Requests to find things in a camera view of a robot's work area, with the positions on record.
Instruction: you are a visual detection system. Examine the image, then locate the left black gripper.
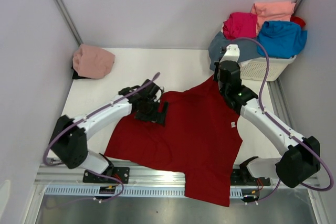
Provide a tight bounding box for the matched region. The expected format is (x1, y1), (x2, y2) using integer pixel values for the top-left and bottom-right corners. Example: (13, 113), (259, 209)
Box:
(134, 98), (167, 126)

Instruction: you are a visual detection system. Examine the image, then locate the aluminium mounting rail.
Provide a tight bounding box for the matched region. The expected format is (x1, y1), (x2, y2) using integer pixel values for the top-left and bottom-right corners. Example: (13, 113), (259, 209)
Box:
(35, 161), (321, 192)

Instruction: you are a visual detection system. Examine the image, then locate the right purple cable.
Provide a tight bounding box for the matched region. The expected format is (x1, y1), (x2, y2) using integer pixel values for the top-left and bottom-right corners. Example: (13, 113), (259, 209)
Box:
(232, 37), (334, 201)

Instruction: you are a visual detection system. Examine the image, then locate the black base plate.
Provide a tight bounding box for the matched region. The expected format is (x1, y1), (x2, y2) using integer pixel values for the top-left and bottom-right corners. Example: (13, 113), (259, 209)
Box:
(82, 167), (130, 184)
(230, 168), (271, 186)

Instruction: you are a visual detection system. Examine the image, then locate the bright red t-shirt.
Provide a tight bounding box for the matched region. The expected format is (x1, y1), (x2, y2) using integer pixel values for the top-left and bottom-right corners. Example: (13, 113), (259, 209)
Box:
(290, 16), (306, 29)

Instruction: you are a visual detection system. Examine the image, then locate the white slotted cable duct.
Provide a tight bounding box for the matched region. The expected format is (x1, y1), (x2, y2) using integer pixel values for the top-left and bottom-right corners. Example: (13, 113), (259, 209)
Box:
(46, 186), (246, 198)

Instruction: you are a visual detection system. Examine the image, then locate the dark red t-shirt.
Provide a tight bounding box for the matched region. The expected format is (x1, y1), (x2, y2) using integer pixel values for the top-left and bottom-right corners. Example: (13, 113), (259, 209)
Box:
(105, 78), (242, 207)

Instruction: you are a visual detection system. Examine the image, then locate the left corner aluminium profile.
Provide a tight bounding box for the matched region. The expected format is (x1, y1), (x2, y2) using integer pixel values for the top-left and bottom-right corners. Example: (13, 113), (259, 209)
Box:
(53, 0), (83, 46)

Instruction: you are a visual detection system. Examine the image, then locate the white laundry basket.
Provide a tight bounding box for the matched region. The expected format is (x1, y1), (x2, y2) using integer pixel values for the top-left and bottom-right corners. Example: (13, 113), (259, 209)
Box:
(239, 55), (297, 81)

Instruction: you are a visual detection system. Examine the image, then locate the folded pink t-shirt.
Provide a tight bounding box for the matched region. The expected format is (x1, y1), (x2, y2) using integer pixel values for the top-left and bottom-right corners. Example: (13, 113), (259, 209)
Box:
(72, 44), (116, 80)

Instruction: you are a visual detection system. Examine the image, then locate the magenta t-shirt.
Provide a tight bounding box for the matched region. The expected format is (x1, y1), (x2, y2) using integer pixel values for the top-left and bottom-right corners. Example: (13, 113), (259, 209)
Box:
(223, 12), (258, 40)

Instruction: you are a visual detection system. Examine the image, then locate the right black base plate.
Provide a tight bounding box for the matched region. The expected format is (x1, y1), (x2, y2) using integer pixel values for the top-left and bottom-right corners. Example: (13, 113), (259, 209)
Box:
(230, 168), (271, 186)

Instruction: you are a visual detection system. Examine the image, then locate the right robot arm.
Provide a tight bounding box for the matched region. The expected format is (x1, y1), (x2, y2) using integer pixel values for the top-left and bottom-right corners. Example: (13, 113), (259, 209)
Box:
(214, 60), (321, 188)

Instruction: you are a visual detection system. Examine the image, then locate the salmon pink t-shirt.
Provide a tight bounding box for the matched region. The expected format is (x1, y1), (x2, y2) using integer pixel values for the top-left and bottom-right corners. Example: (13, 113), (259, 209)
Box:
(250, 1), (296, 33)

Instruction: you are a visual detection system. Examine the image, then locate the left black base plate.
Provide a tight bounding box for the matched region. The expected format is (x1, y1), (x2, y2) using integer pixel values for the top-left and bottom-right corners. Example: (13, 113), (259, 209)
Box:
(82, 167), (130, 184)

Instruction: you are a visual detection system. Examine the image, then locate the slate blue t-shirt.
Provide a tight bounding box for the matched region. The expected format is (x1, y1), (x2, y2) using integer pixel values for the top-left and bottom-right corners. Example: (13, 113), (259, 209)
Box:
(208, 31), (261, 71)

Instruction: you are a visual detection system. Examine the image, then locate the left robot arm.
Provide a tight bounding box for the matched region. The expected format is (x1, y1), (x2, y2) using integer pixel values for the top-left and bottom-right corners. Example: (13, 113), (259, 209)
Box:
(47, 80), (169, 183)

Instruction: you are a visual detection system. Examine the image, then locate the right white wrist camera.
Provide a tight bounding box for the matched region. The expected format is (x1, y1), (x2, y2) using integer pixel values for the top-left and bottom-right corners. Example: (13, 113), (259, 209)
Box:
(220, 44), (240, 62)

